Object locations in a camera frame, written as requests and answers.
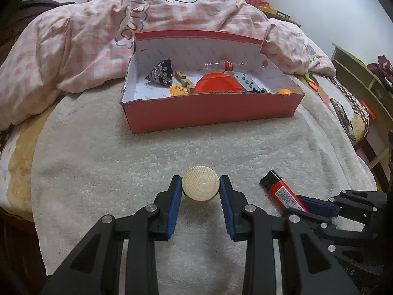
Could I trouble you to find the wooden shelf unit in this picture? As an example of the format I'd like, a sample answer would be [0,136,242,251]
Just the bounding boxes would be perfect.
[331,45,392,171]

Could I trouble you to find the red plastic funnel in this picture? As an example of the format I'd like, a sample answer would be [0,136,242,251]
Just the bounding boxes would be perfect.
[194,72,242,93]

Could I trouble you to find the clear plastic bottle red label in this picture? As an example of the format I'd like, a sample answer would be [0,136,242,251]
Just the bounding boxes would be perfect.
[204,60,249,72]

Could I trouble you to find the wooden headboard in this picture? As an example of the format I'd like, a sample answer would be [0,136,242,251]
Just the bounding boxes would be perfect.
[1,0,75,64]

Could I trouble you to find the red cardboard box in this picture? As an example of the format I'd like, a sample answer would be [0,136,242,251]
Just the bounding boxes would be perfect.
[121,30,304,133]

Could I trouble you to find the green orange toy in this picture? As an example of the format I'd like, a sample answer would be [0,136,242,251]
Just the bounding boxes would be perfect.
[303,73,318,92]

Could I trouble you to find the patterned bed sheet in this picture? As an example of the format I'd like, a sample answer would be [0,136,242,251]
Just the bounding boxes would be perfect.
[1,73,370,222]

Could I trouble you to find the red lighter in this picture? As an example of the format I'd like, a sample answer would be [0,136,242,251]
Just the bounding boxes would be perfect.
[260,170,308,212]

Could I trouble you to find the white black robot toy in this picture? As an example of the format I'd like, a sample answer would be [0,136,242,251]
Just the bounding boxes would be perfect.
[251,88,271,94]

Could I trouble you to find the grey perforated plate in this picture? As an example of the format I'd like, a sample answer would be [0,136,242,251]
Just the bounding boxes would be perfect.
[232,71,260,93]

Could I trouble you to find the yellow box on sill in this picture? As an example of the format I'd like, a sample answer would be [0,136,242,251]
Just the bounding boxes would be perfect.
[258,1,290,19]

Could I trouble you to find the black patterned pyramid puzzle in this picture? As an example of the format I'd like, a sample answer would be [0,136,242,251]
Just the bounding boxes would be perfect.
[146,58,174,87]

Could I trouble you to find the beige fleece blanket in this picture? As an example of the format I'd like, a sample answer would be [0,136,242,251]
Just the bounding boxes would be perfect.
[31,76,377,295]

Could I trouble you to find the orange spiky toy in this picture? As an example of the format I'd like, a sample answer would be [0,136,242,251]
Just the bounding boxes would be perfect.
[169,84,188,97]

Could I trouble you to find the round wooden disc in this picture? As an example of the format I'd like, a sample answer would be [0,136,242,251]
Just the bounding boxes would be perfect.
[182,166,220,202]

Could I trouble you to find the wooden puzzle block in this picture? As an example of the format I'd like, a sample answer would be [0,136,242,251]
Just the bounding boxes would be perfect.
[175,70,195,94]

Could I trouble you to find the pink checkered duvet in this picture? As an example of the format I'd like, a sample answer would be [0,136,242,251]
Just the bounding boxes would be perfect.
[1,0,337,130]

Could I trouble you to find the orange ball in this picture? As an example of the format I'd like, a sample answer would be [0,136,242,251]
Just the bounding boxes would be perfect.
[276,88,292,95]

